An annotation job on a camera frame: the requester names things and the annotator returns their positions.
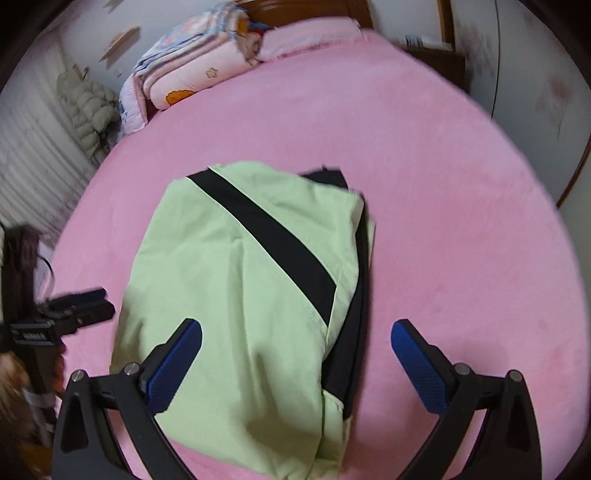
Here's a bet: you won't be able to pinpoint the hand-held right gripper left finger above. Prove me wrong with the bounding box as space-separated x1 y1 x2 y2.
53 318 203 480

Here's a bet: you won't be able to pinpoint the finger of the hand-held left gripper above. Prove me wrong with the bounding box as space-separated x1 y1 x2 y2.
46 287 108 309
60 301 116 326

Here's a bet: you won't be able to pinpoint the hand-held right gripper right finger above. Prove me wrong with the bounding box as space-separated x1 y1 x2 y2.
392 318 542 480

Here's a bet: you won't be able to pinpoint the green and black hooded jacket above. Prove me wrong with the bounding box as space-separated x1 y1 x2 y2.
110 161 377 480

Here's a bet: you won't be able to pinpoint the person's left hand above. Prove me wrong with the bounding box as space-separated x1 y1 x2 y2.
54 348 68 393

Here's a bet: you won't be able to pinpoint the dark stand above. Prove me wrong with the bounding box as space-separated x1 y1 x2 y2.
0 224 42 324

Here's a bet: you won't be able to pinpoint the pale floral curtain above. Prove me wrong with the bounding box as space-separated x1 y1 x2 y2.
0 41 109 241

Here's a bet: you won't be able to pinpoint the beige puffer coat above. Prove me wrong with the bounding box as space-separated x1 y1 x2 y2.
56 67 122 158

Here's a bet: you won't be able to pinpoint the bed with pink sheet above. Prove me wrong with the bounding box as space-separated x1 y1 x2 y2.
46 18 583 480

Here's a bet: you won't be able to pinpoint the white cartoon cushion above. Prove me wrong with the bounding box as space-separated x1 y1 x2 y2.
117 76 151 137

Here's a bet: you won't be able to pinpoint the folded floral quilt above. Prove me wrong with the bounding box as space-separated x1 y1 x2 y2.
134 0 264 110

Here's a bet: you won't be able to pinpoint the wooden nightstand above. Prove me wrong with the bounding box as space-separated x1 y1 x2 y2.
399 34 472 95

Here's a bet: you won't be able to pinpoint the floral sliding wardrobe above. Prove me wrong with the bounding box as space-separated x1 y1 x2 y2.
438 0 591 208

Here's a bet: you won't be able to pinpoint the white papers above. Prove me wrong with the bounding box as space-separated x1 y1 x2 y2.
402 34 455 51

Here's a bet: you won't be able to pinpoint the pink pillow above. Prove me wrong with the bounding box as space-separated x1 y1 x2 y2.
256 18 365 63

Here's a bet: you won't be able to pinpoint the wooden headboard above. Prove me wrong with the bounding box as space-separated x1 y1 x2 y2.
238 0 374 28

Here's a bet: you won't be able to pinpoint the black cable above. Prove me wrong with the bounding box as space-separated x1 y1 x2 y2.
37 251 58 301

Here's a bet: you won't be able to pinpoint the short wooden wall shelf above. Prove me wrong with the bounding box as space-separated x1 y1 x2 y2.
99 27 141 63

